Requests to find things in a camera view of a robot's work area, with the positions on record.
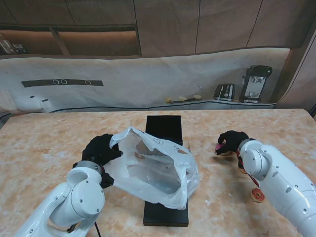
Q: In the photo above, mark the open black gift box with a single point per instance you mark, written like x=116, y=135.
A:
x=164, y=126

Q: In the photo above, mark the small black shelf device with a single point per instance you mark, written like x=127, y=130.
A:
x=19, y=48

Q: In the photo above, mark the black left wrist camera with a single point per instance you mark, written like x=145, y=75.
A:
x=107, y=180

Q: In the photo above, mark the black silver espresso machine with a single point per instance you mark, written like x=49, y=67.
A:
x=255, y=84

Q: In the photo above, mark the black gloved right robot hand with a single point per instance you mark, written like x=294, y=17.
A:
x=234, y=139

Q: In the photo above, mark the white protective cover sheet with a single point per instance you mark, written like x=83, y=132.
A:
x=148, y=79

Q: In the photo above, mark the orange sprinkled mini donut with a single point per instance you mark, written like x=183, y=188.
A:
x=242, y=170
x=255, y=198

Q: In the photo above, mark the flat black box lid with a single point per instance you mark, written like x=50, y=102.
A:
x=160, y=217

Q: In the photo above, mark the pink frosted mini donut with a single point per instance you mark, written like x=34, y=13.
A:
x=219, y=147

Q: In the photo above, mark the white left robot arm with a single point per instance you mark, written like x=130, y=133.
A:
x=79, y=195

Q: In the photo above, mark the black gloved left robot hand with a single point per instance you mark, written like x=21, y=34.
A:
x=98, y=150

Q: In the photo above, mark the white printed plastic bag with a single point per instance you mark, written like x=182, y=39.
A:
x=153, y=177

